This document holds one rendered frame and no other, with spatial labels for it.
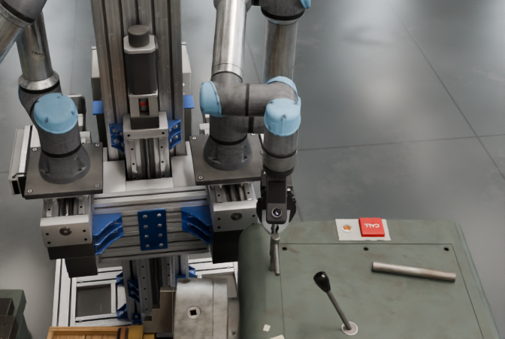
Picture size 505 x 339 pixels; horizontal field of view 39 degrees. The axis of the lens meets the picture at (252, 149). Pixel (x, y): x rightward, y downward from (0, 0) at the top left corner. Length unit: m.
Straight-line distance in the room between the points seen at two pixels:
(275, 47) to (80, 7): 3.74
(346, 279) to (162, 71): 0.85
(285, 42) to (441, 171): 2.34
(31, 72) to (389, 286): 1.14
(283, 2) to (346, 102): 2.72
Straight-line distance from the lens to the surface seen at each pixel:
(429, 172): 4.10
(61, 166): 2.13
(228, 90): 1.58
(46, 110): 2.06
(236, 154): 2.13
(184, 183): 2.25
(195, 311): 1.71
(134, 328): 1.82
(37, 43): 2.07
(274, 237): 1.67
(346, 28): 5.32
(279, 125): 1.48
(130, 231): 2.30
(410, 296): 1.76
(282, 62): 1.95
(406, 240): 1.88
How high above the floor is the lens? 2.57
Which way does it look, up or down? 39 degrees down
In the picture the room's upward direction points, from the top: 3 degrees clockwise
